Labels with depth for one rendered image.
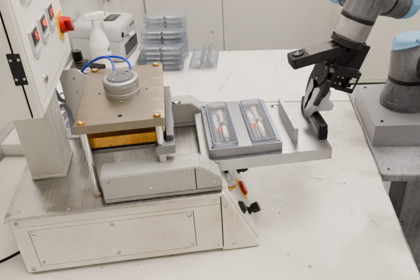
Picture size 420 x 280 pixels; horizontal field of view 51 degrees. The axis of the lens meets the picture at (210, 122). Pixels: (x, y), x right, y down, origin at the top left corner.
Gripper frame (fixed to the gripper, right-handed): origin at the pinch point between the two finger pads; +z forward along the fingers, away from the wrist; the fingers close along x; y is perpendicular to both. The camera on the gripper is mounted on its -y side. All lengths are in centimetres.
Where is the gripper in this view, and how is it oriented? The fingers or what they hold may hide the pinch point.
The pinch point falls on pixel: (304, 112)
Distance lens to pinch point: 108.9
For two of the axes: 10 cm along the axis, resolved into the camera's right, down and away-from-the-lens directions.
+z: -2.9, 8.4, 4.7
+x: -1.1, -5.1, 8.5
